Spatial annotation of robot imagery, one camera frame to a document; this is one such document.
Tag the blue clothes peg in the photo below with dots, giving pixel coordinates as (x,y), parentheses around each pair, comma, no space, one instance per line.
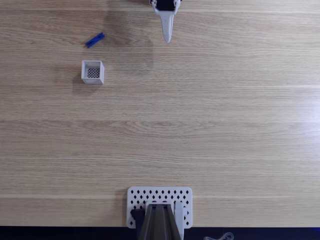
(95,40)

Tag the small white lattice crate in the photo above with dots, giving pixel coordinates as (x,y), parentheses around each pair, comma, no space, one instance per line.
(92,72)

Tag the black aluminium profile pole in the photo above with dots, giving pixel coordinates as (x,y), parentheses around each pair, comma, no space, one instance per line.
(160,225)

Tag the white perforated stand base plate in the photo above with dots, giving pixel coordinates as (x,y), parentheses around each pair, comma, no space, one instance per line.
(160,193)

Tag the grey corner bracket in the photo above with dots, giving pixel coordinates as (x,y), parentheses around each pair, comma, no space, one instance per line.
(178,215)

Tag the black corner bracket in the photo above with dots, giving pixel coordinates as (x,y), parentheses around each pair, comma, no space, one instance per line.
(137,215)

